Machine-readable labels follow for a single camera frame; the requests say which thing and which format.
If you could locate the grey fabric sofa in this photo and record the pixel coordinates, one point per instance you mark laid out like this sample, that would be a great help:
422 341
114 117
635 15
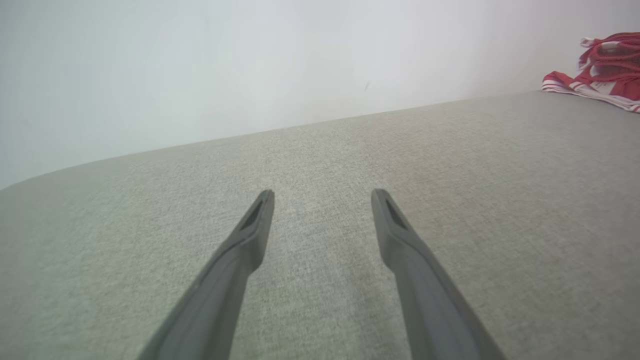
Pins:
320 150

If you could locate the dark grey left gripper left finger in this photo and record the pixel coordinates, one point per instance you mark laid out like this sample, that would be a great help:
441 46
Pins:
220 300

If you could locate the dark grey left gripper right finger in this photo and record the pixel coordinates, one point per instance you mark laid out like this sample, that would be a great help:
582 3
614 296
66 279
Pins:
430 300

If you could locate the red shorts with white stripe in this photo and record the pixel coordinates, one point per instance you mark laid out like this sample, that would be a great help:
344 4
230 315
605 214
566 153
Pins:
615 55

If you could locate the red shirt with striped cuffs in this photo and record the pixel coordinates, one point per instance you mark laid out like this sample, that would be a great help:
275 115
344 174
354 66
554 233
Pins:
562 81

